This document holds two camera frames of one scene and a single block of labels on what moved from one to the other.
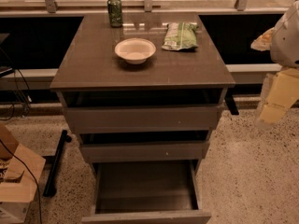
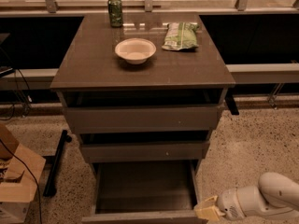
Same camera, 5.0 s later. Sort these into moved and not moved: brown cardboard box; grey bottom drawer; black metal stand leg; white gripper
Moved: white gripper
Not moved: black metal stand leg; grey bottom drawer; brown cardboard box
